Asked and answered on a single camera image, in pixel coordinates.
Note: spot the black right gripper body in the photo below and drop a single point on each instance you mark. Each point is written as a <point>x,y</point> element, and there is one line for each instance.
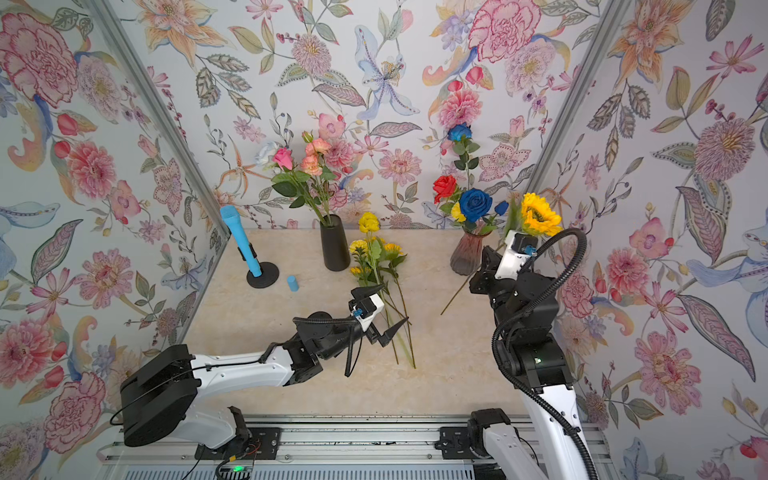
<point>489,264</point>

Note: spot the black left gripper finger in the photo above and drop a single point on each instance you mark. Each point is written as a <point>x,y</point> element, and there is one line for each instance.
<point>367,293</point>
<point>388,335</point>

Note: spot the yellow carnation vase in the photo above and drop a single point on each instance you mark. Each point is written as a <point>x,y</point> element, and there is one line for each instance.
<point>359,247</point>

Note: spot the orange yellow sunflower vase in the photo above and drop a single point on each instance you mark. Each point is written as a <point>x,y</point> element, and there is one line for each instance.
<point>528,213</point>

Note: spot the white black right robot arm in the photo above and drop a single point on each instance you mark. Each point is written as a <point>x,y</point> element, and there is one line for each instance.
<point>549,397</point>

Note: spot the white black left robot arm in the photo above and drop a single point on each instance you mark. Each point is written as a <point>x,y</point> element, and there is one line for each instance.
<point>165,398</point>

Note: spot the black cylindrical vase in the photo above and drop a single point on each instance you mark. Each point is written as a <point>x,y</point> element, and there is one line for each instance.
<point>334,244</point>

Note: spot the brown glass vase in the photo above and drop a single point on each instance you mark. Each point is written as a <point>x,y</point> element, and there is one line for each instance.
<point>466,257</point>

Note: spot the peach pink flowers cluster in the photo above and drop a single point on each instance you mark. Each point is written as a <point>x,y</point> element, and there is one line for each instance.
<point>313,162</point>

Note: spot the small blue cylinder cap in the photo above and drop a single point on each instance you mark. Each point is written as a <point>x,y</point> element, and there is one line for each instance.
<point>293,283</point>

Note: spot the black microphone stand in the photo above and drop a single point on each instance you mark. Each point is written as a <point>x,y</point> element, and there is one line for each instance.
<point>268,272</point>

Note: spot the large blue rose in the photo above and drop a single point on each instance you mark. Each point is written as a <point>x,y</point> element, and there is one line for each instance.
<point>478,207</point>

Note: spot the small yellow flower left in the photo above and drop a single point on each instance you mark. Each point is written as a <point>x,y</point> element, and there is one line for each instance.
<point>457,213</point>

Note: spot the red rose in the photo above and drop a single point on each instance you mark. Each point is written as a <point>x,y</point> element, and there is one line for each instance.
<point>444,188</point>

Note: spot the blue toy microphone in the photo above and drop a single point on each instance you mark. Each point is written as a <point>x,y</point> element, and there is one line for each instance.
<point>232,219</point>

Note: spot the pink rose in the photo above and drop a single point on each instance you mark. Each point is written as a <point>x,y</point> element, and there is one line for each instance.
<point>284,159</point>

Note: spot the small tall blue rose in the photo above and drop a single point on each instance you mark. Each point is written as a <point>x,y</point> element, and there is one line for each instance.
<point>460,132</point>

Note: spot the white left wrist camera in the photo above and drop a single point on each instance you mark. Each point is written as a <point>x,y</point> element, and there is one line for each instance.
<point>366,309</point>

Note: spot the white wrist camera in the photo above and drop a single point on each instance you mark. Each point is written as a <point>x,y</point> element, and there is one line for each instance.
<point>520,247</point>
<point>366,309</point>

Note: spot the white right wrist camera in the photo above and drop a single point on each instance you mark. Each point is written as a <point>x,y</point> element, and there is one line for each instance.
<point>520,247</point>

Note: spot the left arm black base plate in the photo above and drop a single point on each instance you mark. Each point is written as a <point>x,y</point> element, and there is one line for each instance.
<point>261,443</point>

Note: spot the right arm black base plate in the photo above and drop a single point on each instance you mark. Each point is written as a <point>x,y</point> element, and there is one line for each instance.
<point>454,443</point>

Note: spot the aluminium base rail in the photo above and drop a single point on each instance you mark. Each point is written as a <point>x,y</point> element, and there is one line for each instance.
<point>313,447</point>

